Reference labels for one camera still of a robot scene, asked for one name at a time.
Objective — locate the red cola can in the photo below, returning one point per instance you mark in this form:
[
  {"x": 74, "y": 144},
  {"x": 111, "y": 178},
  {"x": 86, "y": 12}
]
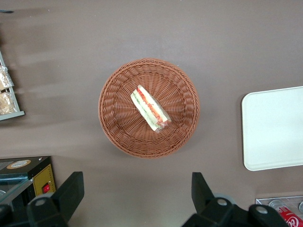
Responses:
[{"x": 292, "y": 217}]

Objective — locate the round brown wicker basket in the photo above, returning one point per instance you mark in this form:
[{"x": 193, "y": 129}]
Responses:
[{"x": 123, "y": 132}]

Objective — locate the triangle sandwich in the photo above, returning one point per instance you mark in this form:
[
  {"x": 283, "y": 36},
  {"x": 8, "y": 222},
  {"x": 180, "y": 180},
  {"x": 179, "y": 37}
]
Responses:
[{"x": 150, "y": 108}]

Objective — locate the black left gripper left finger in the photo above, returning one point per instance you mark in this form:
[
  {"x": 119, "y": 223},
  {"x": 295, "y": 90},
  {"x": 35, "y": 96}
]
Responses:
[{"x": 68, "y": 194}]

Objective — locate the cream rectangular tray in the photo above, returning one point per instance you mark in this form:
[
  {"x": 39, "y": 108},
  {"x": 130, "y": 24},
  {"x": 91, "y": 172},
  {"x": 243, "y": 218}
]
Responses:
[{"x": 274, "y": 127}]

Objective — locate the black appliance with red switch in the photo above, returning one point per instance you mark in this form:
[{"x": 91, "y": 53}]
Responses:
[{"x": 21, "y": 179}]

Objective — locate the gray metal shelf rack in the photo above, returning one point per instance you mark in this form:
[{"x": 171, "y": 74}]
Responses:
[{"x": 16, "y": 104}]

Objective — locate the clear acrylic can holder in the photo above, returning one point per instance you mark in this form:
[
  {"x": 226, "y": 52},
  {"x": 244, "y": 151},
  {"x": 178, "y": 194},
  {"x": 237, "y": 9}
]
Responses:
[{"x": 265, "y": 201}]

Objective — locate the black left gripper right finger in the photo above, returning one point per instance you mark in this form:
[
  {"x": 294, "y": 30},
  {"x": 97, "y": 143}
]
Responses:
[{"x": 201, "y": 194}]

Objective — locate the bagged bread pack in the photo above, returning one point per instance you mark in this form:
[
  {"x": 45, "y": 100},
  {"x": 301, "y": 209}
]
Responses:
[
  {"x": 4, "y": 78},
  {"x": 7, "y": 102}
]

